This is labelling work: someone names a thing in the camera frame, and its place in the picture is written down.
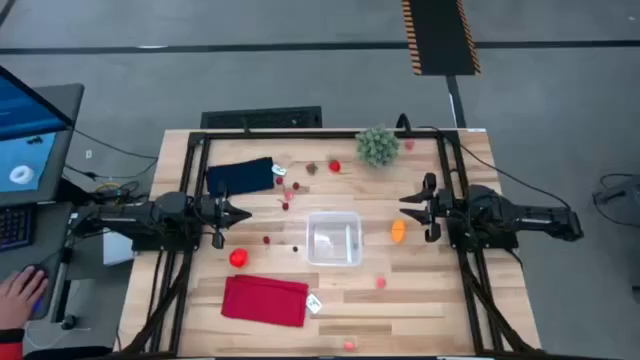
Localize red folded cloth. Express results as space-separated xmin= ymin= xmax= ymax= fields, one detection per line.
xmin=220 ymin=274 xmax=310 ymax=329

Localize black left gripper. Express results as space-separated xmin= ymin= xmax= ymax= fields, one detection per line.
xmin=193 ymin=182 xmax=252 ymax=250

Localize black keyboard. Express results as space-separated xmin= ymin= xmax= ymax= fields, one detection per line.
xmin=0 ymin=204 xmax=36 ymax=253

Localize clear plastic tupperware container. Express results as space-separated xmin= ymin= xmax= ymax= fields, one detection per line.
xmin=305 ymin=210 xmax=364 ymax=268

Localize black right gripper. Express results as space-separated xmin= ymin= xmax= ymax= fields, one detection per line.
xmin=398 ymin=172 xmax=468 ymax=244

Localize computer monitor blue screen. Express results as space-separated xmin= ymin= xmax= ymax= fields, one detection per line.
xmin=0 ymin=64 xmax=76 ymax=207

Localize white floor cable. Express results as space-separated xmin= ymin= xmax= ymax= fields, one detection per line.
xmin=24 ymin=322 xmax=94 ymax=350

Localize red toy bell pepper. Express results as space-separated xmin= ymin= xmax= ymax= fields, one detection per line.
xmin=228 ymin=247 xmax=250 ymax=269

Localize green artificial plant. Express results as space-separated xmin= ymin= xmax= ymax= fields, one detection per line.
xmin=354 ymin=124 xmax=401 ymax=169

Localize black floor mat orange stripes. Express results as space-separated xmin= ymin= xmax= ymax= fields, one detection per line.
xmin=401 ymin=0 xmax=482 ymax=77

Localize black floor grate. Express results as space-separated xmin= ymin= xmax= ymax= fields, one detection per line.
xmin=200 ymin=105 xmax=324 ymax=130

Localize thin black floor cable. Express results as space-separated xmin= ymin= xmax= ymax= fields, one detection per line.
xmin=73 ymin=128 xmax=159 ymax=161

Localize navy folded cloth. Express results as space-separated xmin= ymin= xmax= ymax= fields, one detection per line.
xmin=205 ymin=156 xmax=277 ymax=198

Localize black metal table frame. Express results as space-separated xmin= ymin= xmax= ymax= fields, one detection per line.
xmin=117 ymin=128 xmax=541 ymax=359

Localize grey side desk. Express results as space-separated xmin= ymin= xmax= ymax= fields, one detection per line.
xmin=0 ymin=83 xmax=85 ymax=326

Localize person's hand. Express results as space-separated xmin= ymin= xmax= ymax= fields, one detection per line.
xmin=0 ymin=266 xmax=50 ymax=331

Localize grey equipment stand base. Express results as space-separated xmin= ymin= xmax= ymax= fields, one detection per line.
xmin=592 ymin=173 xmax=640 ymax=229

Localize long black cable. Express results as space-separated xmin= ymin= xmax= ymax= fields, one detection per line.
xmin=417 ymin=124 xmax=572 ymax=210

